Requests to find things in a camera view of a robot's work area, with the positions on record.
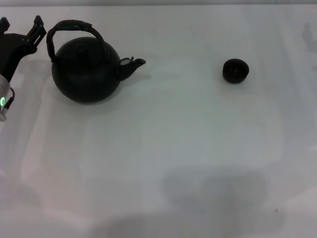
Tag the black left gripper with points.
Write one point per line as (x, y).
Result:
(12, 52)

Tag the small black teacup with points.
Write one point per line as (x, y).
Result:
(235, 72)

